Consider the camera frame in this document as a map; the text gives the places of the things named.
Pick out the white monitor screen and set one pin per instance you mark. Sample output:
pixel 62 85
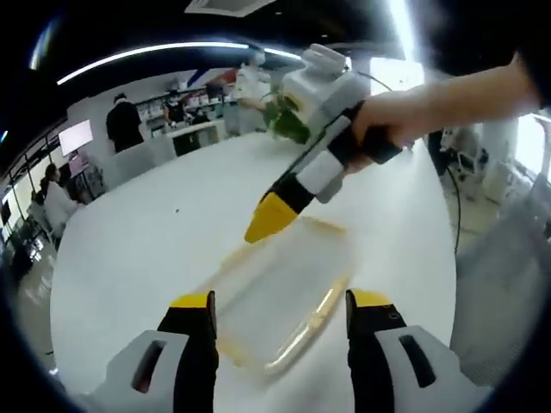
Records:
pixel 76 137

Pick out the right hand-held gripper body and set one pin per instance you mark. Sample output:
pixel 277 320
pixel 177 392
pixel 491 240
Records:
pixel 320 92

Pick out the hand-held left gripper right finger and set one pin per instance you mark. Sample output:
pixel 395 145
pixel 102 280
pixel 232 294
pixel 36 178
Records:
pixel 387 370

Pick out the green potted plant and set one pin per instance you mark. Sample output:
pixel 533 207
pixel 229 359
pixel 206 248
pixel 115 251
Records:
pixel 288 122

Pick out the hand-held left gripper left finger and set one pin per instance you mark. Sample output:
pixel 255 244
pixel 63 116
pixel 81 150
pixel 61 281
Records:
pixel 146 374

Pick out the white counter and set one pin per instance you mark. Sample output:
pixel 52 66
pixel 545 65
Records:
pixel 189 137

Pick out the ceiling air vent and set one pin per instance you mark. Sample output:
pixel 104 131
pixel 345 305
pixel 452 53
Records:
pixel 224 6

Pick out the long ceiling light strip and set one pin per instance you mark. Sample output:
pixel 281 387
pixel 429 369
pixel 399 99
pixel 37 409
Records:
pixel 172 49

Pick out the clear box with yellow buckle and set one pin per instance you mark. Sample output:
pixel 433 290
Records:
pixel 284 297

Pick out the person's right hand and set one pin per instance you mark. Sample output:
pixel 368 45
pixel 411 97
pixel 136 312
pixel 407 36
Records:
pixel 379 118

